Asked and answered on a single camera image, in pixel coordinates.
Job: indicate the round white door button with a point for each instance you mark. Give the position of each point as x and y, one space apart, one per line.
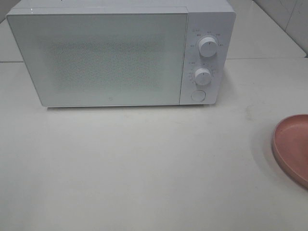
198 96

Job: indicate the pink round plate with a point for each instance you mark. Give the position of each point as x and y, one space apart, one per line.
290 147

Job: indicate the white microwave door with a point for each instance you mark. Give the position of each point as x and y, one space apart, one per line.
100 60

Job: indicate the lower white control knob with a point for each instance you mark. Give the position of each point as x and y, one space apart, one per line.
202 76

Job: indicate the white control knob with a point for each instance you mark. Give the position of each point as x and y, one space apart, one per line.
202 76
207 46

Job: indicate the upper white control knob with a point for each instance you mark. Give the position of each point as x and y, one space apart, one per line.
207 46

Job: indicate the white microwave oven body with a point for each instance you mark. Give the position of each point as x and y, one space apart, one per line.
204 17

